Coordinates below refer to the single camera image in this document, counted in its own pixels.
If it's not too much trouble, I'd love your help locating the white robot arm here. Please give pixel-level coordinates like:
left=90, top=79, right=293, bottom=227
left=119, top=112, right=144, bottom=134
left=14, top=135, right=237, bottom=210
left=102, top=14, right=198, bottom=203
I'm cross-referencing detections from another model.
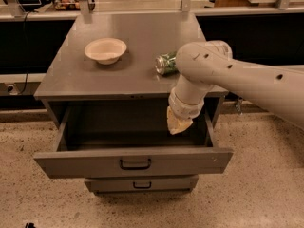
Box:
left=167, top=41, right=304, bottom=134

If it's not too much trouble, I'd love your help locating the black power cable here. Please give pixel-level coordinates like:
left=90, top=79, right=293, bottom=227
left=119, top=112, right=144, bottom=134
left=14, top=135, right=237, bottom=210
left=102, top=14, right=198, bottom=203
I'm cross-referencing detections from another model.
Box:
left=18, top=10, right=32, bottom=95

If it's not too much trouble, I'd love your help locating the green soda can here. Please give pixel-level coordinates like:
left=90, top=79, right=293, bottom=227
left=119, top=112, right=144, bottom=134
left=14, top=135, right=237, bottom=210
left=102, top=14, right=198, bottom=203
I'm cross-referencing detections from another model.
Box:
left=155, top=52, right=178, bottom=75

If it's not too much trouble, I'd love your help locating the white paper bowl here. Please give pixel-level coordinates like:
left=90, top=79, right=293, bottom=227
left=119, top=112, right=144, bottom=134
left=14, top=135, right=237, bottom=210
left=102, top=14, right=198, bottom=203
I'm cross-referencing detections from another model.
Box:
left=85, top=38, right=127, bottom=65

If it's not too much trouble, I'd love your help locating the grey drawer cabinet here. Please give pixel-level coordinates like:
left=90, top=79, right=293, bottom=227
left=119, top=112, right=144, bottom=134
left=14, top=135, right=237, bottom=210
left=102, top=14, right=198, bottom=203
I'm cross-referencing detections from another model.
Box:
left=33, top=12, right=230, bottom=196

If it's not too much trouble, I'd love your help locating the grey top drawer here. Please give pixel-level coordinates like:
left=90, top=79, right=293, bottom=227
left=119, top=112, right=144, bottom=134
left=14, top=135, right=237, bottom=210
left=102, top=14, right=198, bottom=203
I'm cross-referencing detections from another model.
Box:
left=34, top=99, right=233, bottom=179

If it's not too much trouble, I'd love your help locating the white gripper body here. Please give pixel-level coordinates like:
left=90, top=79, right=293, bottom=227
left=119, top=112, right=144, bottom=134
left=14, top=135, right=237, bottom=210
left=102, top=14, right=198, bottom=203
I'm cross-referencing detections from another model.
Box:
left=168, top=88, right=204, bottom=120

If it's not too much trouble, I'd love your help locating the grey drawer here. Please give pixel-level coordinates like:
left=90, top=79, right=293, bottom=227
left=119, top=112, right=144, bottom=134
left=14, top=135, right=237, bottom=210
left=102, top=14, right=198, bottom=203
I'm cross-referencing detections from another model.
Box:
left=34, top=99, right=233, bottom=179
left=85, top=175, right=199, bottom=193

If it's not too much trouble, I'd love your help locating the metal railing shelf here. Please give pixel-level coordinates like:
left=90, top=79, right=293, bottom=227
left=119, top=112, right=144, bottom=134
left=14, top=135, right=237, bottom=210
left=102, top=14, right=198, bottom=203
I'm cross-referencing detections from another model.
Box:
left=0, top=0, right=304, bottom=21

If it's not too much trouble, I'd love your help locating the grey bottom drawer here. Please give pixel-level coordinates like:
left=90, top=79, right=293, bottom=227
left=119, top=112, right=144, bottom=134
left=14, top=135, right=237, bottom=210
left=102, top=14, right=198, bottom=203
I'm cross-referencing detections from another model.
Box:
left=85, top=175, right=199, bottom=193

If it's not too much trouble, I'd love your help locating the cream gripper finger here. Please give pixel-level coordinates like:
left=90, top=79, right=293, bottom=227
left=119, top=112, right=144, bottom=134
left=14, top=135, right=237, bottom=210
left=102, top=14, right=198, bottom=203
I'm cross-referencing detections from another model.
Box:
left=167, top=106, right=193, bottom=135

